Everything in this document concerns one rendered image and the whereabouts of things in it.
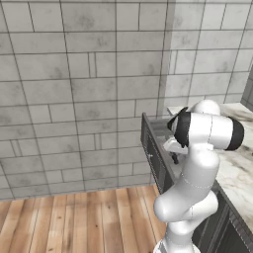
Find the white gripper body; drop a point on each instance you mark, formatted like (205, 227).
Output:
(173, 145)

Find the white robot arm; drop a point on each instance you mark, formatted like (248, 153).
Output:
(197, 171)

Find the dark grey base cabinets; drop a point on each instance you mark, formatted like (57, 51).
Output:
(224, 227)

